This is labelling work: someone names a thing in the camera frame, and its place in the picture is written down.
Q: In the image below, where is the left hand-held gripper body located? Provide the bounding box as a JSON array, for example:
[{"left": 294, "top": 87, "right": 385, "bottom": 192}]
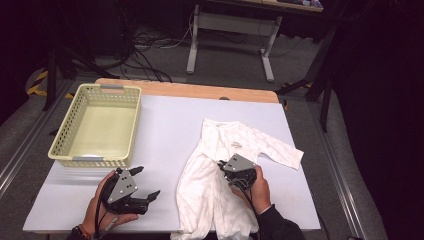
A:
[{"left": 99, "top": 168, "right": 150, "bottom": 216}]

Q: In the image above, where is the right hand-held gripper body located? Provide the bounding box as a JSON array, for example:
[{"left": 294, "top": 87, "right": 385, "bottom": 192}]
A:
[{"left": 218, "top": 153, "right": 258, "bottom": 192}]

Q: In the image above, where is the white baby romper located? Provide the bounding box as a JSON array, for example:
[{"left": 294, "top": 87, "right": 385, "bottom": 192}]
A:
[{"left": 170, "top": 117, "right": 305, "bottom": 240}]

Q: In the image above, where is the pale green plastic basket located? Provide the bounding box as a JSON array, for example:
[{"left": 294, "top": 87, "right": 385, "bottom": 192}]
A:
[{"left": 47, "top": 83, "right": 143, "bottom": 168}]

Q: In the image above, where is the person's right hand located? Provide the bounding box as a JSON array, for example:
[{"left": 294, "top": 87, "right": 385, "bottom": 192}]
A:
[{"left": 229, "top": 165, "right": 273, "bottom": 216}]

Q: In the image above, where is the person's left hand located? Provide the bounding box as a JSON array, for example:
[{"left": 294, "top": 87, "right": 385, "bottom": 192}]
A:
[{"left": 80, "top": 170, "right": 140, "bottom": 236}]

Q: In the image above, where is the black metal stand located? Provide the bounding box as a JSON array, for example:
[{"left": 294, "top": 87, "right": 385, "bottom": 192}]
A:
[{"left": 275, "top": 19, "right": 338, "bottom": 133}]

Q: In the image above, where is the black tripod stand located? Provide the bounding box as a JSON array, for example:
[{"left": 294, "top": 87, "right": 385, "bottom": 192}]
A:
[{"left": 42, "top": 46, "right": 120, "bottom": 113}]

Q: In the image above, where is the yellow and black hazard tape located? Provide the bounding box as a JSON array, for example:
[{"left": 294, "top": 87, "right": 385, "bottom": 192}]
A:
[{"left": 26, "top": 68, "right": 50, "bottom": 98}]

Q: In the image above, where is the left hand-held gripper cable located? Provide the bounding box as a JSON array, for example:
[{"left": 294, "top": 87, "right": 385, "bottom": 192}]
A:
[{"left": 94, "top": 173, "right": 120, "bottom": 240}]

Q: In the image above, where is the hand-held gripper cable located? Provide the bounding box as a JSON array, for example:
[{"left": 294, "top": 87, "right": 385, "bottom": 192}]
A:
[
  {"left": 229, "top": 178, "right": 260, "bottom": 216},
  {"left": 94, "top": 173, "right": 120, "bottom": 240}
]

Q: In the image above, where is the right hand-held gripper cable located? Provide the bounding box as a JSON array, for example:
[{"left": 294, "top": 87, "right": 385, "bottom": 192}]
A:
[{"left": 229, "top": 178, "right": 260, "bottom": 216}]

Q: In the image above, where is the beaded bracelet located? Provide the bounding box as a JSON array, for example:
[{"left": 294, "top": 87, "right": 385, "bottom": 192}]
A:
[{"left": 71, "top": 225, "right": 92, "bottom": 240}]

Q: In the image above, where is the aluminium floor rail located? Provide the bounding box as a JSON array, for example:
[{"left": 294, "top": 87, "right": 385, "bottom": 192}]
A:
[
  {"left": 308, "top": 101, "right": 368, "bottom": 240},
  {"left": 0, "top": 79, "right": 73, "bottom": 198}
]

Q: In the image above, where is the bundle of floor cables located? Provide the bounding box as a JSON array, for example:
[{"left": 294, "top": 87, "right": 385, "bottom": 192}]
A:
[{"left": 116, "top": 9, "right": 198, "bottom": 83}]

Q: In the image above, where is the white metal table frame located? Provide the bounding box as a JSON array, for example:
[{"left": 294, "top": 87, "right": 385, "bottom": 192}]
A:
[{"left": 185, "top": 0, "right": 325, "bottom": 83}]

